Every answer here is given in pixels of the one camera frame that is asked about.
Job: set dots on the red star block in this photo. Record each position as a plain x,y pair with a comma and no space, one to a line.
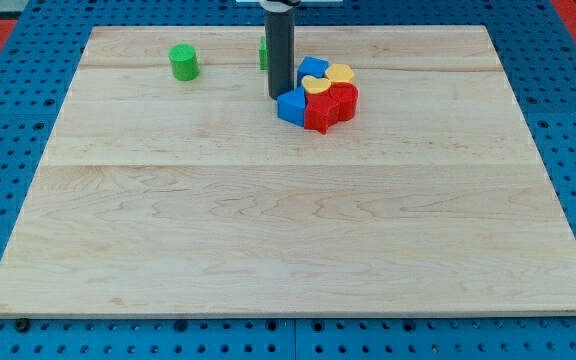
321,112

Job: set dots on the blue triangular block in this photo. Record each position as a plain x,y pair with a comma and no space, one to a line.
291,106

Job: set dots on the yellow round block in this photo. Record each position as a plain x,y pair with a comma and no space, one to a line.
340,73

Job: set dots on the blue cube block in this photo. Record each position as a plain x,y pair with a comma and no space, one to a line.
312,66

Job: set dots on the yellow heart block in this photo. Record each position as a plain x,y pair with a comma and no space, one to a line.
313,85

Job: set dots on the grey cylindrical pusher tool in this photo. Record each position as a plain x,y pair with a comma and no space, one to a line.
279,21

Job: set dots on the green block behind pusher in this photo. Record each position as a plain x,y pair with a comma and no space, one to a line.
262,54

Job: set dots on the light wooden board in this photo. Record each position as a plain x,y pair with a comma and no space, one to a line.
160,198

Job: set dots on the green cylinder block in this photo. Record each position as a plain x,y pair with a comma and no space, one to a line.
184,62

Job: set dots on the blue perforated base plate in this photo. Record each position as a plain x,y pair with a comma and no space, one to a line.
36,67

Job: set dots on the red round block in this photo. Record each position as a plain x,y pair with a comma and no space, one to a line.
346,94

